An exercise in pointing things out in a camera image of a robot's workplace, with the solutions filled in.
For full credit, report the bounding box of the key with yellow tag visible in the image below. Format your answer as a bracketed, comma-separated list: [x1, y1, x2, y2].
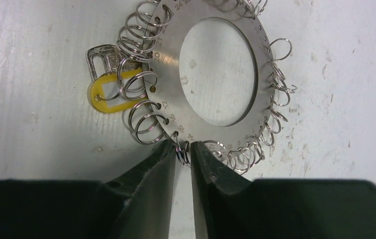
[86, 44, 147, 114]

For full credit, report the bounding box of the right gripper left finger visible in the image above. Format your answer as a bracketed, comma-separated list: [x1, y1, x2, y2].
[0, 140, 176, 239]

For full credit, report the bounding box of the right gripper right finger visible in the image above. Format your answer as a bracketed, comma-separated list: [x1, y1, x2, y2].
[190, 141, 376, 239]

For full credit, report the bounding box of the metal disc with key rings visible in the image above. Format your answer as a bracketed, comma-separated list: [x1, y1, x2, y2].
[117, 0, 296, 174]

